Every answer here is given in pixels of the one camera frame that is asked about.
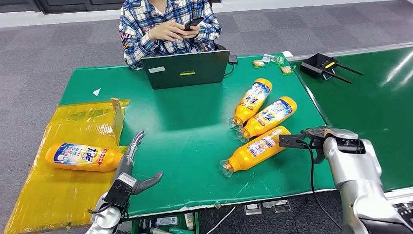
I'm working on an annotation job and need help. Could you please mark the person's right hand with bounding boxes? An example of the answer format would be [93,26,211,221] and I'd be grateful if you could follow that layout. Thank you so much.
[156,20,188,42]

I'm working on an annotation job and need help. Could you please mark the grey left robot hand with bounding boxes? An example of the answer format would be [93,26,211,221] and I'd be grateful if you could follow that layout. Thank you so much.
[114,130,164,195]

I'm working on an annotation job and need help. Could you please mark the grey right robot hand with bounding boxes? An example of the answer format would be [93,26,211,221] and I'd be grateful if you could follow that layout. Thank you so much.
[300,126,365,165]

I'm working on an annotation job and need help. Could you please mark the person's left hand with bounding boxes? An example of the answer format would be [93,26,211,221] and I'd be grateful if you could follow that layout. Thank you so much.
[184,23,201,39]

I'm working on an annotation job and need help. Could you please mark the black smartphone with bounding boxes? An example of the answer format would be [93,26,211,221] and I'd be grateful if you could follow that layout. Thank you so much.
[184,17,205,32]

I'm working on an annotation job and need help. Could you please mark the orange Tide detergent bottle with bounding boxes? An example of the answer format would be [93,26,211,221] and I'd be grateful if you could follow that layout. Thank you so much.
[228,78,273,129]
[219,126,292,178]
[237,96,298,143]
[44,143,125,173]

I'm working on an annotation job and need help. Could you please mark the clear plastic film wrap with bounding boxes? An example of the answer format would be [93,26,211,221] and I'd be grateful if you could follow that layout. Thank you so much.
[301,126,331,140]

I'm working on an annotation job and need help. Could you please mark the person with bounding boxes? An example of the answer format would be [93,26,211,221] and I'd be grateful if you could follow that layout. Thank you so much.
[118,0,222,71]

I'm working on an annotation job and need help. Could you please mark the dark grey laptop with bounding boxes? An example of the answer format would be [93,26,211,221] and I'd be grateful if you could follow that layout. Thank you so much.
[141,49,231,90]

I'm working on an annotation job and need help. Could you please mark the green conveyor belt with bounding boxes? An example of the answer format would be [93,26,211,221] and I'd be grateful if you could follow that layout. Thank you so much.
[286,41,413,223]

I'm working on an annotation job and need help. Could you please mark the brown cardboard piece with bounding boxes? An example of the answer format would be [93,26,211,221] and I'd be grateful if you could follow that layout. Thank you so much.
[110,97,125,146]

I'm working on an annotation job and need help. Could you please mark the white labelled box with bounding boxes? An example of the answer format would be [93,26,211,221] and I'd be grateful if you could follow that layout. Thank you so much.
[154,215,179,227]

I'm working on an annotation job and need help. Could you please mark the black router with antennas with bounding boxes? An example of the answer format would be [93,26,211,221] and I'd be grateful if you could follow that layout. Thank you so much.
[300,53,364,85]

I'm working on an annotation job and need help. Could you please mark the yellow plastic sheet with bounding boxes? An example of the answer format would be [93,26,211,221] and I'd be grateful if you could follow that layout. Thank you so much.
[3,98,131,234]

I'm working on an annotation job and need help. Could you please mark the white tube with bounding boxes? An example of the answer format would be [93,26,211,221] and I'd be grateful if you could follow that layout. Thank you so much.
[184,212,195,231]

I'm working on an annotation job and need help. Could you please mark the white floor socket box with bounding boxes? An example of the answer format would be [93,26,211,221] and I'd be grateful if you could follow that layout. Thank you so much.
[262,199,292,214]
[244,202,263,216]

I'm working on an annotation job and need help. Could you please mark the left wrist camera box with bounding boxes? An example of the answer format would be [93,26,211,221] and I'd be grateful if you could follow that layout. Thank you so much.
[104,173,138,208]

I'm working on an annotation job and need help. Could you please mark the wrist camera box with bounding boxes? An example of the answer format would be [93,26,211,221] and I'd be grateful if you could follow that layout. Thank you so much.
[104,173,138,208]
[278,134,312,150]

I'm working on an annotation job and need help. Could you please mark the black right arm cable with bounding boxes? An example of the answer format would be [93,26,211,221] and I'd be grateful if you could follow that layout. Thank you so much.
[296,139,343,231]

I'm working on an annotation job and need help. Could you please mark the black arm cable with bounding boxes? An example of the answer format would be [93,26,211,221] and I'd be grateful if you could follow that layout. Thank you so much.
[87,199,115,215]
[296,139,343,231]

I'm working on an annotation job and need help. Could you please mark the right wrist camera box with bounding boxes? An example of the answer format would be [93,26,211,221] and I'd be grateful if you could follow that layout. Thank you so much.
[278,134,312,150]

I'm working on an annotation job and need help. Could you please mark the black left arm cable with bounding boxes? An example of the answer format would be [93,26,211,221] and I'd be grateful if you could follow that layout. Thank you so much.
[87,199,115,215]

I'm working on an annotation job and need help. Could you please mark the dark wall cabinet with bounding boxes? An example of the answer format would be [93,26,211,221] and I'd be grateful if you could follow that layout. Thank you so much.
[0,0,125,15]

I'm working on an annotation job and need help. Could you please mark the white floor cable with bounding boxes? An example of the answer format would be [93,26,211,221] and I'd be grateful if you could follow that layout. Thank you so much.
[206,206,238,234]

